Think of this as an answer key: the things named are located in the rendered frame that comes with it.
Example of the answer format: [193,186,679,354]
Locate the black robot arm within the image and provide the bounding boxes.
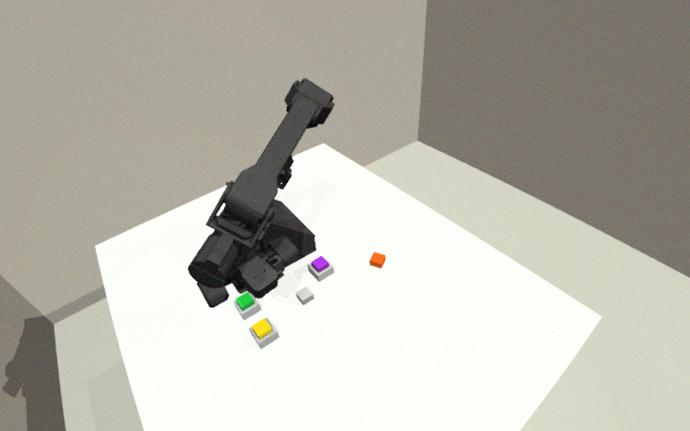
[188,78,335,300]

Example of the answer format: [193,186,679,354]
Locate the small orange block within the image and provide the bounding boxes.
[370,252,386,269]

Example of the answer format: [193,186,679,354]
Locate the purple button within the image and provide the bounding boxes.
[307,256,334,283]

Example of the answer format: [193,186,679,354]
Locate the green button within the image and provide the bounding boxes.
[233,293,262,320]

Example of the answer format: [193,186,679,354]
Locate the yellow button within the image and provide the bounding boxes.
[249,317,280,350]

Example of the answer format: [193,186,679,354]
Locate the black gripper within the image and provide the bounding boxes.
[197,235,301,308]

